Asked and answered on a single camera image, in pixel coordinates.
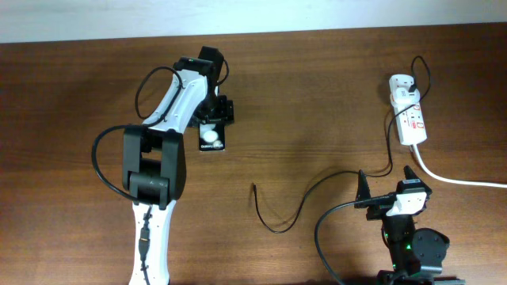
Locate black smartphone with white circles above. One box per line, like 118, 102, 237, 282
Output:
199, 123, 226, 152

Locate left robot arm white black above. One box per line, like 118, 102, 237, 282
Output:
122, 47, 234, 284

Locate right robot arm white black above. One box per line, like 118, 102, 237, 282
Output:
354, 165, 466, 285

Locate white USB charger plug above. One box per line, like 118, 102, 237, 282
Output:
391, 87, 421, 107

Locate white power strip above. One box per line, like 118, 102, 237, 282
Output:
389, 74, 427, 146

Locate white power strip cord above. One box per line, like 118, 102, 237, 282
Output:
410, 143, 507, 189

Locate black charging cable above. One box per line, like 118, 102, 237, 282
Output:
252, 55, 433, 234

